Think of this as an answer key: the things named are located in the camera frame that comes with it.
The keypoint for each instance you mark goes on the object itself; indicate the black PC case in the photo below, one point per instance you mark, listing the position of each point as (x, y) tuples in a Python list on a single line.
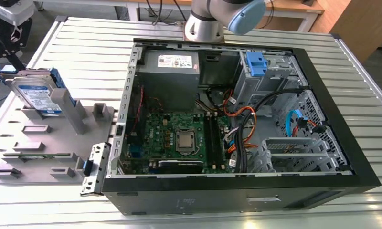
[(209, 195)]

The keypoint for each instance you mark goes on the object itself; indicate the green RAM stick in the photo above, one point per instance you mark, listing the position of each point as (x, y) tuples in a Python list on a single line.
[(34, 155)]

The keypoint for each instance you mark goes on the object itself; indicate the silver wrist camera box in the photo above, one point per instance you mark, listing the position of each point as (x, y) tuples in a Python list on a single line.
[(9, 12)]

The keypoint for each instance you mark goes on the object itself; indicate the grey parts rack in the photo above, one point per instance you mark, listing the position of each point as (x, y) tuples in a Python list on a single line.
[(60, 143)]

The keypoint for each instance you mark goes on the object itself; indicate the hard disk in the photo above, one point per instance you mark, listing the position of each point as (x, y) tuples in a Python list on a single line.
[(34, 95)]

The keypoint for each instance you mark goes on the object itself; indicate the wooden cabinet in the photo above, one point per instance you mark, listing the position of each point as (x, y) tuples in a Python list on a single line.
[(359, 23)]

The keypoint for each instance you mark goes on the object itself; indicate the silver optical drive cage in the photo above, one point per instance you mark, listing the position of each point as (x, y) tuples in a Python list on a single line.
[(274, 81)]

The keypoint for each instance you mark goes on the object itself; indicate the blue drive bay latch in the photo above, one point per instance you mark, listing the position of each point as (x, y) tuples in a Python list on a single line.
[(255, 64)]

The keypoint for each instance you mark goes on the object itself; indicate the grey power supply unit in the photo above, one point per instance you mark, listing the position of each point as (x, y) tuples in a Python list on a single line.
[(165, 90)]

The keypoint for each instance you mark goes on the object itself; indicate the green motherboard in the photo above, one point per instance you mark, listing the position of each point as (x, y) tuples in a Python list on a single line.
[(159, 124)]

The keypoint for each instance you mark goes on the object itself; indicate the black graphics card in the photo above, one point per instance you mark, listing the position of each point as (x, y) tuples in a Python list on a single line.
[(177, 165)]

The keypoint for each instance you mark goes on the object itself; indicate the silver disk bay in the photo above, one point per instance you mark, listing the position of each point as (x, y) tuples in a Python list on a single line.
[(299, 155)]

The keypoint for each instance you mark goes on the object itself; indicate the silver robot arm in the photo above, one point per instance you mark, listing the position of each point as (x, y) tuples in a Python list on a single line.
[(203, 28)]

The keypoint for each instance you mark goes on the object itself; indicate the silver CPU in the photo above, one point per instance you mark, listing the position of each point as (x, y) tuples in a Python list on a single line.
[(185, 140)]

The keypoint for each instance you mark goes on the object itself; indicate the CPU socket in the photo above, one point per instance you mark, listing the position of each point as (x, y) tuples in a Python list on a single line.
[(185, 131)]

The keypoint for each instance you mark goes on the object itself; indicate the metal expansion slot bracket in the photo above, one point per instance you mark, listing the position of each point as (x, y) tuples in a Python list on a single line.
[(96, 152)]

